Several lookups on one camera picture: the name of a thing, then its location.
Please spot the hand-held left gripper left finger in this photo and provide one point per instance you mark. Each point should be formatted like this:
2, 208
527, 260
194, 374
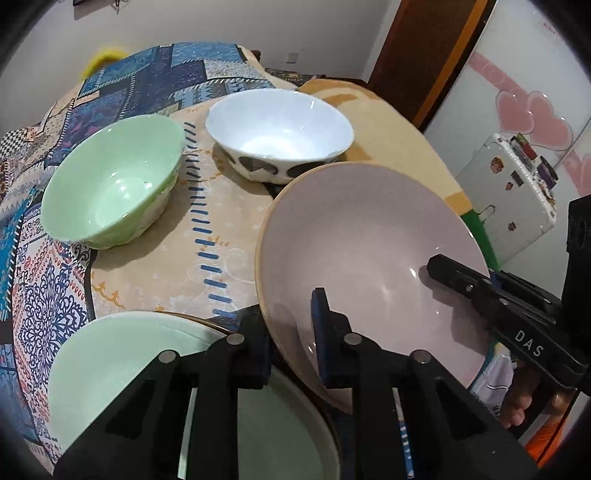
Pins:
256, 360

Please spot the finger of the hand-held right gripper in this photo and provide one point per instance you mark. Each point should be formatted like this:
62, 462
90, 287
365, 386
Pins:
457, 277
526, 295

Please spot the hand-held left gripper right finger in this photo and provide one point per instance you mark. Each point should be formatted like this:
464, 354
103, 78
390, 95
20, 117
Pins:
321, 332

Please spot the pink bowl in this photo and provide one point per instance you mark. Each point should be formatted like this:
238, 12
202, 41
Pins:
369, 240

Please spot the green plate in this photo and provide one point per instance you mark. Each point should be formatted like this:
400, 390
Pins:
115, 360

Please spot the white bowl with dark print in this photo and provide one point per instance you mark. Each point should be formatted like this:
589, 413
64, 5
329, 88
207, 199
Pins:
277, 124

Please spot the green bowl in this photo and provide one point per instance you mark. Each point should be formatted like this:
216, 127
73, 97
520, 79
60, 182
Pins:
115, 184

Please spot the person's right hand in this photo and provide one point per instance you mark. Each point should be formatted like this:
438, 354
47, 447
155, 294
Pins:
517, 397

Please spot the white printed cloth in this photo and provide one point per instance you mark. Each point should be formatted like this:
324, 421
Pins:
496, 374

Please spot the white suitcase with stickers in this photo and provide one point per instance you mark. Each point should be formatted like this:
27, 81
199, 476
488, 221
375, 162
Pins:
498, 198

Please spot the orange clothing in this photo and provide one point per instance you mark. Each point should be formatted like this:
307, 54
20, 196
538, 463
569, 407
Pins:
554, 443

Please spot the patchwork blanket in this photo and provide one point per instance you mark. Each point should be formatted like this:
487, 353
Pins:
221, 221

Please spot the wooden wardrobe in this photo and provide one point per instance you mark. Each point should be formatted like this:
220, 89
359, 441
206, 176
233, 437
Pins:
455, 60

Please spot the white heart sliding door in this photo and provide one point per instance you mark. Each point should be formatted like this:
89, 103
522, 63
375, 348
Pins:
531, 55

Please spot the dark wooden door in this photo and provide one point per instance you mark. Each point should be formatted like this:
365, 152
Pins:
415, 41

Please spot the dark patterned mat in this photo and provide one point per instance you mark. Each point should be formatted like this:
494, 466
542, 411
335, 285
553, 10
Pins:
295, 74

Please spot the yellow foam tube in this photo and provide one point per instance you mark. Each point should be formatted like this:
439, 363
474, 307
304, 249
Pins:
104, 57

